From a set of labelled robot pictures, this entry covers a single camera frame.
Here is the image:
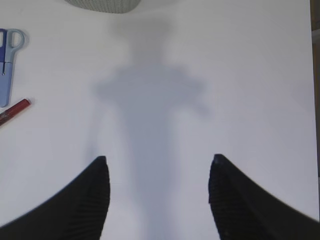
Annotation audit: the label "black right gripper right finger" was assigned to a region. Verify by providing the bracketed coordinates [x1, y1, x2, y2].
[208, 154, 320, 240]

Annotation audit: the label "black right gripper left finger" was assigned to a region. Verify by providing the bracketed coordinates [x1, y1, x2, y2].
[0, 156, 110, 240]

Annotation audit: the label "blue scissors with sheath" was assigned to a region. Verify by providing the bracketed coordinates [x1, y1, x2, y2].
[0, 28, 25, 108]

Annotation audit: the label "red glitter marker pen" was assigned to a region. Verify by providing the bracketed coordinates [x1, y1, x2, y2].
[0, 98, 31, 126]

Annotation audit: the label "light green woven basket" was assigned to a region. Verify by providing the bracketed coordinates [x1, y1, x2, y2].
[66, 0, 141, 14]

